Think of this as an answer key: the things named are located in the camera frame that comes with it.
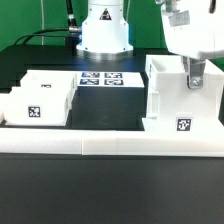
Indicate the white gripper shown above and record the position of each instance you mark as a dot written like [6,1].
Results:
[194,29]

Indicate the white drawer box front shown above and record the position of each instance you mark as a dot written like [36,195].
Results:
[27,106]

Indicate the white drawer box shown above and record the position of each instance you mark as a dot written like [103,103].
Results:
[50,77]
[27,106]

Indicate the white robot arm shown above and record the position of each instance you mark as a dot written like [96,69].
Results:
[105,33]

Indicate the white drawer cabinet housing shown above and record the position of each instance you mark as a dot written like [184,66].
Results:
[172,106]

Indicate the white drawer box rear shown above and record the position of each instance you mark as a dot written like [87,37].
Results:
[50,77]

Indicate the white marker sheet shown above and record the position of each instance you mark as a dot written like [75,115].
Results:
[109,79]

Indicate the white obstacle fence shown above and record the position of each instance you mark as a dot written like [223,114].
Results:
[58,140]

